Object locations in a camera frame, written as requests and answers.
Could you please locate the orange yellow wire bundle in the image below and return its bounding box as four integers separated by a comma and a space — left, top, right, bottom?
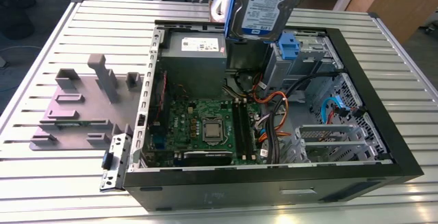
253, 72, 291, 142

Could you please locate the silver disk bay cage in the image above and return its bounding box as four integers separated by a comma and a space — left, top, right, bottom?
293, 124, 381, 164

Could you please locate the grey metal drive cage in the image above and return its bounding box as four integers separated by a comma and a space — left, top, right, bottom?
265, 30, 343, 89

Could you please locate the red twisted fan wire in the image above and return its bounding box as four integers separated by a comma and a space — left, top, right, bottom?
154, 69, 170, 126

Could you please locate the thick black wire bundle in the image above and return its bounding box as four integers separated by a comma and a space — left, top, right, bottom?
265, 71, 343, 165

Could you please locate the blue drive cage latch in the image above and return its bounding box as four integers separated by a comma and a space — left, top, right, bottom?
278, 34, 302, 60

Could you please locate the black graphics card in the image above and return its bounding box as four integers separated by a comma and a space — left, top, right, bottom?
172, 150, 234, 167

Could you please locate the grey parts rack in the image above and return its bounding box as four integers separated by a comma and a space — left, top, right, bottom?
30, 54, 144, 151

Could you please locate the black open PC case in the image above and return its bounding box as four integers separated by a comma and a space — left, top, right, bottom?
122, 18, 425, 212

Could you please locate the blue data wire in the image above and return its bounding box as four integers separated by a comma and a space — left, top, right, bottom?
321, 96, 349, 125

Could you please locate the black RAM slot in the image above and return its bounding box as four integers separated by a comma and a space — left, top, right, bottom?
240, 97, 258, 161
232, 97, 249, 161

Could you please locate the silver CPU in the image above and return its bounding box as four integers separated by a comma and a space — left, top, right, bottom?
204, 123, 223, 138

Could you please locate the blue expansion slot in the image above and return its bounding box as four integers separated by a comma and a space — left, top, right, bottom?
152, 133, 167, 151

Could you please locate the grey power supply box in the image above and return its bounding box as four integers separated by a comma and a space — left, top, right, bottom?
159, 31, 228, 100

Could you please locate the wooden cabinet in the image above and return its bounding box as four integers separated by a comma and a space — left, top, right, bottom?
345, 0, 438, 46

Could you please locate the hard disk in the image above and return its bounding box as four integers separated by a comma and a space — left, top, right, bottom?
223, 0, 311, 43

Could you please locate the black case fan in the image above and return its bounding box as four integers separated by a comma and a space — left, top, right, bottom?
150, 69, 170, 132

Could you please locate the green motherboard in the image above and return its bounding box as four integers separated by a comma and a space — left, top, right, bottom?
142, 98, 275, 167

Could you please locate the green RAM stick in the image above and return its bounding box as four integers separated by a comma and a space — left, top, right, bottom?
40, 119, 111, 128

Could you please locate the hinged silver slot bracket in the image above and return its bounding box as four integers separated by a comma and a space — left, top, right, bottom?
99, 132, 134, 193

